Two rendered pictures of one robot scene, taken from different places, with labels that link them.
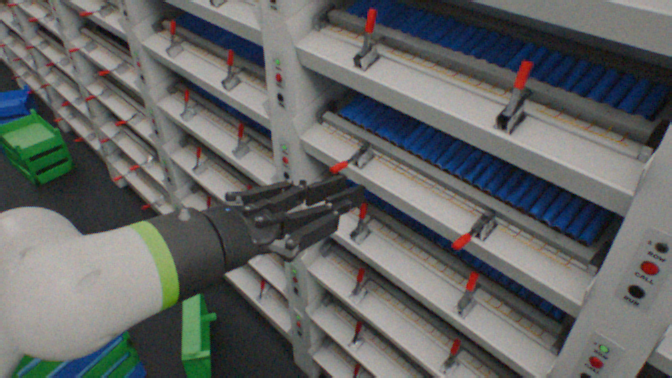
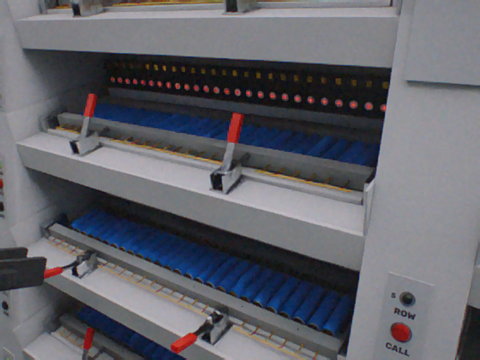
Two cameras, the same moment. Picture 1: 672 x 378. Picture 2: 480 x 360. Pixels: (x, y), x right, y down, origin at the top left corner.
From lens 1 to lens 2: 28 cm
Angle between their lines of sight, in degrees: 28
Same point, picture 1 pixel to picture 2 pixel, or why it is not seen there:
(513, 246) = (250, 348)
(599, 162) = (323, 210)
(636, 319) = not seen: outside the picture
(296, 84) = (17, 188)
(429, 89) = (147, 165)
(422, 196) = (147, 302)
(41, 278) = not seen: outside the picture
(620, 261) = (367, 332)
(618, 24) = (311, 41)
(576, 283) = not seen: outside the picture
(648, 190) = (377, 225)
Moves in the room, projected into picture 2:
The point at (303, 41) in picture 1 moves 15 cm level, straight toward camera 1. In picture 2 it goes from (27, 139) to (7, 155)
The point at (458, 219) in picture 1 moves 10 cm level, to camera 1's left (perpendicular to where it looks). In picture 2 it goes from (187, 323) to (110, 326)
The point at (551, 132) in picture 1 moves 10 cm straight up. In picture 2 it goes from (272, 189) to (280, 102)
